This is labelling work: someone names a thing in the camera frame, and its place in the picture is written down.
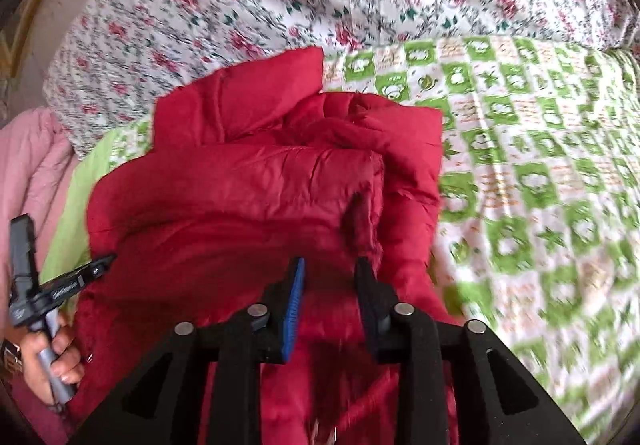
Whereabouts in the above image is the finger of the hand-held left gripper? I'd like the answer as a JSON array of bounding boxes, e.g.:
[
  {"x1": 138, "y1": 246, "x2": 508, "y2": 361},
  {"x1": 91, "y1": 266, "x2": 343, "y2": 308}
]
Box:
[
  {"x1": 42, "y1": 252, "x2": 117, "y2": 302},
  {"x1": 10, "y1": 215, "x2": 38, "y2": 282}
]

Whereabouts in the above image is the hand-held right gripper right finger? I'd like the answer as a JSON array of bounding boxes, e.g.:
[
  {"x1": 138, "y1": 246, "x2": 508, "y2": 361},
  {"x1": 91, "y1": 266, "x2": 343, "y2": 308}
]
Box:
[{"x1": 354, "y1": 257, "x2": 586, "y2": 445}]

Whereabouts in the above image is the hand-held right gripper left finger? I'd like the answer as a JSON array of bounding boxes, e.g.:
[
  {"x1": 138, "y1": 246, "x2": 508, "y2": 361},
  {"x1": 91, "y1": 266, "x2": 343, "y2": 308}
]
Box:
[{"x1": 70, "y1": 257, "x2": 307, "y2": 445}]

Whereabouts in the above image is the red quilted jacket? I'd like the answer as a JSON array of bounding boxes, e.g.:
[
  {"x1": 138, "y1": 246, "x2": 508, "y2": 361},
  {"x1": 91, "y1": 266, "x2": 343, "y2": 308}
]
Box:
[{"x1": 67, "y1": 46, "x2": 463, "y2": 445}]

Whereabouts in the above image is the person's left hand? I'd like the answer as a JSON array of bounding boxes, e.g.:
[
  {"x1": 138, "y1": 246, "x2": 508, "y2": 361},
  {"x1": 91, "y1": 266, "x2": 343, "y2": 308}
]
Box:
[{"x1": 19, "y1": 312, "x2": 87, "y2": 408}]

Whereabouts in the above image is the pink blanket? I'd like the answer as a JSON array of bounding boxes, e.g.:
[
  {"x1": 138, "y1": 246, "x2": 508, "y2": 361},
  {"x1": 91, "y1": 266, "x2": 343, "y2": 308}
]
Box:
[{"x1": 0, "y1": 107, "x2": 83, "y2": 286}]

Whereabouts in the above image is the green patterned bedsheet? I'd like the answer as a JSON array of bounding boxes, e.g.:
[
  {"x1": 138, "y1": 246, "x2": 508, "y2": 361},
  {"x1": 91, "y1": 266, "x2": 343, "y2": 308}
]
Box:
[{"x1": 40, "y1": 36, "x2": 640, "y2": 445}]

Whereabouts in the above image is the gold picture frame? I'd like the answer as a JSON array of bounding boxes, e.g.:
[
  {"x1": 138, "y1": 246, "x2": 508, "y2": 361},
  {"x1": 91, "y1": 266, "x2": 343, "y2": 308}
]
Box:
[{"x1": 0, "y1": 0, "x2": 53, "y2": 96}]

